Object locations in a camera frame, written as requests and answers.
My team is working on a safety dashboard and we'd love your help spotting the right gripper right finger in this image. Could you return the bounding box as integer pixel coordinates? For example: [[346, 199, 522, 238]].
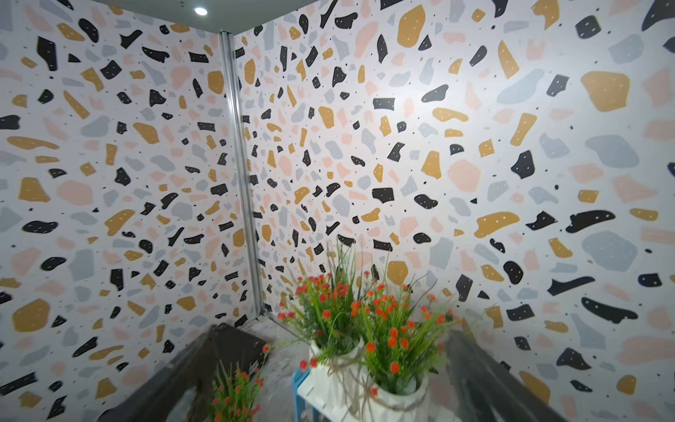
[[445, 331, 564, 421]]

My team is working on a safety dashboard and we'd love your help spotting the red flower pot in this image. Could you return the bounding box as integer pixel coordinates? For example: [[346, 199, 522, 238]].
[[208, 344, 272, 422], [353, 267, 458, 421], [277, 245, 364, 407]]

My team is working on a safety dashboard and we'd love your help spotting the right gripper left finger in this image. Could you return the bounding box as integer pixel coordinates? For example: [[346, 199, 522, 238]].
[[98, 324, 253, 422]]

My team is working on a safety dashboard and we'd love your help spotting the blue white wooden rack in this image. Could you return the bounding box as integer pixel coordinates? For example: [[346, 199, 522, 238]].
[[292, 369, 358, 421]]

